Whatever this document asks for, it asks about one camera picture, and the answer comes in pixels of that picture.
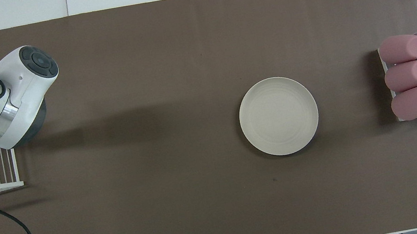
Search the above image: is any cream round plate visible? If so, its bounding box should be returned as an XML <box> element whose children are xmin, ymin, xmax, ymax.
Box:
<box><xmin>233</xmin><ymin>71</ymin><xmax>325</xmax><ymax>162</ymax></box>

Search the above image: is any pink plastic cup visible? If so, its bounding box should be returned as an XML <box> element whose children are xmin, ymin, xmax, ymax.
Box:
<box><xmin>382</xmin><ymin>60</ymin><xmax>417</xmax><ymax>95</ymax></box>
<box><xmin>389</xmin><ymin>87</ymin><xmax>417</xmax><ymax>123</ymax></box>
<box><xmin>376</xmin><ymin>32</ymin><xmax>417</xmax><ymax>67</ymax></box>

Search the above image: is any brown table mat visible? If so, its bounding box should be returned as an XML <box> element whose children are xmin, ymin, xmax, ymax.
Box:
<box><xmin>0</xmin><ymin>0</ymin><xmax>417</xmax><ymax>234</ymax></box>

